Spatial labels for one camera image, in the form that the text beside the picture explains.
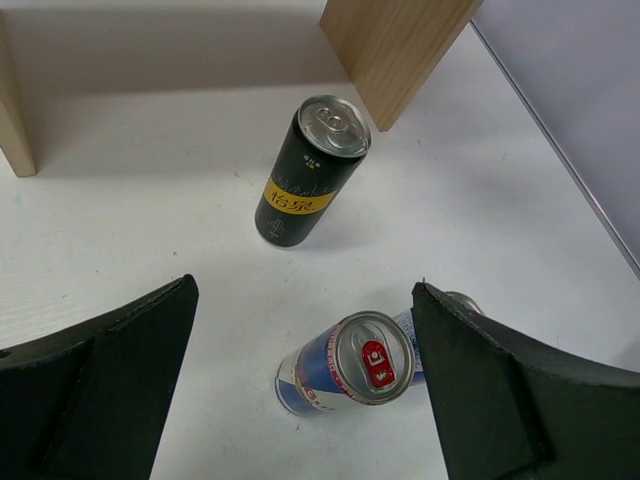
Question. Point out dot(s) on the wooden two-tier shelf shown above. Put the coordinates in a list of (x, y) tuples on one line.
[(131, 89)]

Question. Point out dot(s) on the red bull can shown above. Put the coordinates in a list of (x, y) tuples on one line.
[(405, 322), (365, 359)]

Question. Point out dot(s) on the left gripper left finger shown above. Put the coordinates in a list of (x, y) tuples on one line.
[(91, 401)]

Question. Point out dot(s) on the Red Bull can left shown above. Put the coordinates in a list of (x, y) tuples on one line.
[(365, 359)]

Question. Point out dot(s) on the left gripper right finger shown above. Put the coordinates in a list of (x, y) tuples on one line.
[(507, 406)]

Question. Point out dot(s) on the Red Bull can right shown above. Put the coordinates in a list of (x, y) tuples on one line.
[(405, 322)]

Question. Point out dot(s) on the black can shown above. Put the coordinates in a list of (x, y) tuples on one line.
[(327, 139)]

